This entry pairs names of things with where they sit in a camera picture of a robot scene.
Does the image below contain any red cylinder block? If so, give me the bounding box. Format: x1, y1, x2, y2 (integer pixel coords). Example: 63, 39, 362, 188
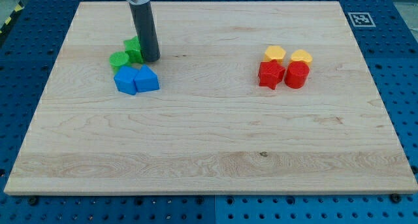
285, 61, 310, 89

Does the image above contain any green star block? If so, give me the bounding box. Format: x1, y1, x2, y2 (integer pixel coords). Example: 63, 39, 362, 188
123, 36, 144, 64

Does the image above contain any green cylinder block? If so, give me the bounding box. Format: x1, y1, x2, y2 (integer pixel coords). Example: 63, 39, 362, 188
108, 52, 131, 74

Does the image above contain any white fiducial marker tag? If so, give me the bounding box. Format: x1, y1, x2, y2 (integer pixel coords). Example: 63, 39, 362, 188
347, 12, 376, 27

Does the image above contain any yellow pentagon block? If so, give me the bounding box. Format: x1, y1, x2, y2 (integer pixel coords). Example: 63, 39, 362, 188
263, 46, 287, 65

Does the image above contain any yellow heart block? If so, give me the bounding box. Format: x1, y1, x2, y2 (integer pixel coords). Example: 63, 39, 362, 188
289, 49, 313, 66

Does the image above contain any blue triangular block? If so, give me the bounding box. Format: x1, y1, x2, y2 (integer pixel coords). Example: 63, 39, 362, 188
134, 65, 160, 93

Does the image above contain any blue cube block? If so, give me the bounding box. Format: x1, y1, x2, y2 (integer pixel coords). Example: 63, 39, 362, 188
114, 66, 138, 95

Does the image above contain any red star block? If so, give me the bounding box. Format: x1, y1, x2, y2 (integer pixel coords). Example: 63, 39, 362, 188
258, 60, 285, 90

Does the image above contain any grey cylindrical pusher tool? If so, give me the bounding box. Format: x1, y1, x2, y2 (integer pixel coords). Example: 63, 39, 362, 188
129, 0, 160, 63

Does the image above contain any light wooden board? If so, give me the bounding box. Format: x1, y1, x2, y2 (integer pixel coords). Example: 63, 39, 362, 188
5, 1, 417, 196

